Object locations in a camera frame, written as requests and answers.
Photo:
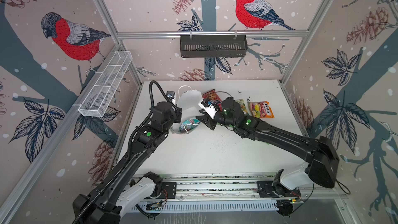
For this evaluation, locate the white wire mesh shelf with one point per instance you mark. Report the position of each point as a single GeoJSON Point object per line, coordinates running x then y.
{"type": "Point", "coordinates": [101, 94]}

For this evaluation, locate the orange snack packet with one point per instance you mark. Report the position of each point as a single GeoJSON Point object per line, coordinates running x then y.
{"type": "Point", "coordinates": [260, 109]}

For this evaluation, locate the black perforated wall basket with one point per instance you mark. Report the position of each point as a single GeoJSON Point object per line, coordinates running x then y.
{"type": "Point", "coordinates": [213, 46]}

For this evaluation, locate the teal white snack packet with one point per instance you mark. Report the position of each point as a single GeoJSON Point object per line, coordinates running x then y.
{"type": "Point", "coordinates": [189, 125]}

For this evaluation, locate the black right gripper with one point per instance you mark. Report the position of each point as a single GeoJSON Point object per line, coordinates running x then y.
{"type": "Point", "coordinates": [208, 121]}

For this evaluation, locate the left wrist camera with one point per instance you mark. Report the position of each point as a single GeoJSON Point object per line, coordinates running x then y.
{"type": "Point", "coordinates": [171, 95]}

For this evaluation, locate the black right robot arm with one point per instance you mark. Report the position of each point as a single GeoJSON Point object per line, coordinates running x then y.
{"type": "Point", "coordinates": [320, 159]}

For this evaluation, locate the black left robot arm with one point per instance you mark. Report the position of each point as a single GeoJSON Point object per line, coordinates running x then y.
{"type": "Point", "coordinates": [113, 198]}

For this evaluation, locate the yellow green candy bag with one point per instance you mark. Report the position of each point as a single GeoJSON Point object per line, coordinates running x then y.
{"type": "Point", "coordinates": [242, 104]}

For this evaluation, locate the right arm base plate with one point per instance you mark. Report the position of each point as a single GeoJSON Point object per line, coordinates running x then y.
{"type": "Point", "coordinates": [269, 189]}

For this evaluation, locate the red cookie snack packet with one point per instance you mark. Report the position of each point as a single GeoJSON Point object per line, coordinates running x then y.
{"type": "Point", "coordinates": [212, 96]}

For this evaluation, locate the colourful paper gift bag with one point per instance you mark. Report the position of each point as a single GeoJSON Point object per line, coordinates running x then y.
{"type": "Point", "coordinates": [188, 100]}

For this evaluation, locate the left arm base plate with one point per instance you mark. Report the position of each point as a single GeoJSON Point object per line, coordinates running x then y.
{"type": "Point", "coordinates": [168, 190]}

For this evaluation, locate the aluminium mounting rail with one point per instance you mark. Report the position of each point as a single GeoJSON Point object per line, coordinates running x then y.
{"type": "Point", "coordinates": [229, 186]}

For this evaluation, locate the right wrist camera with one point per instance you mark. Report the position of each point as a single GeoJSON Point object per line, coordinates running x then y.
{"type": "Point", "coordinates": [211, 107]}

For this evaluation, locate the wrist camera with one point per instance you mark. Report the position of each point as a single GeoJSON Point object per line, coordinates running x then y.
{"type": "Point", "coordinates": [171, 95]}
{"type": "Point", "coordinates": [211, 107]}

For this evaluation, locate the horizontal aluminium frame bar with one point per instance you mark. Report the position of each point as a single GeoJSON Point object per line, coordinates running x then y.
{"type": "Point", "coordinates": [161, 35]}

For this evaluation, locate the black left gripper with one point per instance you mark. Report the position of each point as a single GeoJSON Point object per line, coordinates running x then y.
{"type": "Point", "coordinates": [178, 113]}

